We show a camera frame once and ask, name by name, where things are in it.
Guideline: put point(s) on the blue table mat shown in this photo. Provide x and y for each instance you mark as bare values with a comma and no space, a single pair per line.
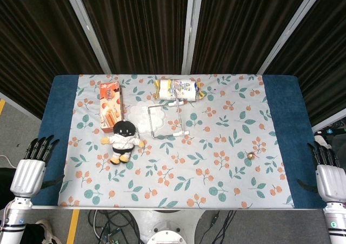
58,114

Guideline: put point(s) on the black-headed plush doll white coat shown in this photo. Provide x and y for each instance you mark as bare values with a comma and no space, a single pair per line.
123,142

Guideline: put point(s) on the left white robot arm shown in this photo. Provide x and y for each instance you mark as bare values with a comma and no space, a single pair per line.
13,219

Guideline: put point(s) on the white flower-shaped plastic plate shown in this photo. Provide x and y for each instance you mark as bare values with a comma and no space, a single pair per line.
139,117

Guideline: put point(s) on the beige sneaker with black laces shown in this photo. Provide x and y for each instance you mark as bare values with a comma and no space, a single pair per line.
50,234

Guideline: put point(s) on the pack of white tissue rolls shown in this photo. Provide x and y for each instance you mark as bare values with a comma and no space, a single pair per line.
183,91

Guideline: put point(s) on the black equipment with blue labels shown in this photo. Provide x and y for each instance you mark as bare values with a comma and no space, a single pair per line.
333,127

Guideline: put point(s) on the grey metal partition post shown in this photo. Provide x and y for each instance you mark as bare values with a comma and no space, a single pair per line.
190,27
289,27
86,27

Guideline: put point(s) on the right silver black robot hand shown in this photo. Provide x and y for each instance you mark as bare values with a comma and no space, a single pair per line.
331,181

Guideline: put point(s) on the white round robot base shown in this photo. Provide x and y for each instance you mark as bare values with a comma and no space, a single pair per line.
165,225

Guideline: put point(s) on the floral fruit print tablecloth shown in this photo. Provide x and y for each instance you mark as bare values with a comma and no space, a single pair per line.
189,168

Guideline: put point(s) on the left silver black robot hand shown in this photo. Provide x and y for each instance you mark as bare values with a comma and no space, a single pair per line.
27,177

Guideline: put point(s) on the dark brown curtain panel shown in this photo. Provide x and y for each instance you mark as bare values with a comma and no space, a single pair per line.
35,38
140,25
324,52
243,25

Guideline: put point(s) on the orange biscuit box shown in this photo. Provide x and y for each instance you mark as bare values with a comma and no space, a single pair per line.
110,103

